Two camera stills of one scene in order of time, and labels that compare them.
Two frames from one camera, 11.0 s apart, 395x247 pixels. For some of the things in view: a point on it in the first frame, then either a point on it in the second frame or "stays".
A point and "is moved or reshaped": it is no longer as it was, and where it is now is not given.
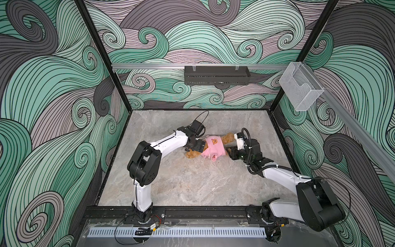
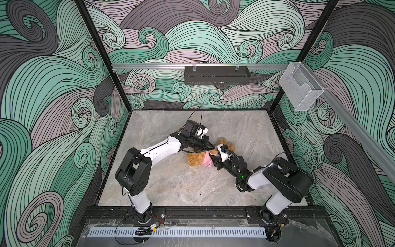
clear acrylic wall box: (300, 85) stays
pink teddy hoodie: (215, 147) -> (208, 161)
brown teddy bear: (226, 138) is moved or reshaped
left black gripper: (200, 146) stays
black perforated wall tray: (217, 75) stays
